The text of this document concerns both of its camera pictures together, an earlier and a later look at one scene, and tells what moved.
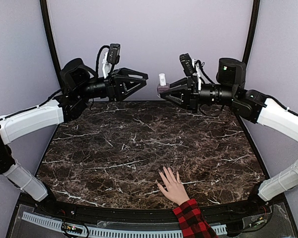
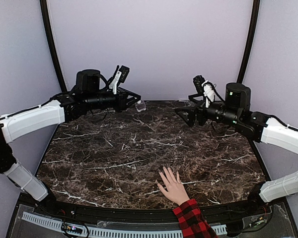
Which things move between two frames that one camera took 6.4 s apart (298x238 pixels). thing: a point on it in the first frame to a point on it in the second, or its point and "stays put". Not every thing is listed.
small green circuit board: [71, 227] stays put
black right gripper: [191, 99] to [199, 108]
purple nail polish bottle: [163, 89] to [140, 105]
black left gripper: [115, 84] to [121, 103]
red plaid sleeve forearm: [191, 222] stays put
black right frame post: [253, 29] stays put
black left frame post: [46, 22] stays put
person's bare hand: [176, 192] stays put
